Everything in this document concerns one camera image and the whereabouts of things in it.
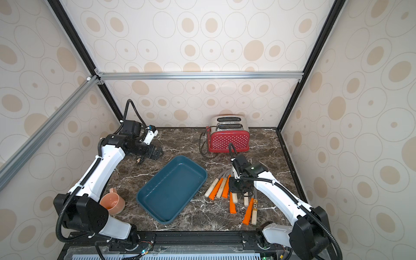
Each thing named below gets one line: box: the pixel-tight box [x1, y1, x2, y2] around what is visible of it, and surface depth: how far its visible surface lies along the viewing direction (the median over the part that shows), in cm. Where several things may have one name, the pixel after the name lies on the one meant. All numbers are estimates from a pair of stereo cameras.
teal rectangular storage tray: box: [136, 155, 208, 225], surface depth 93 cm
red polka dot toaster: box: [205, 115, 251, 153], surface depth 99 cm
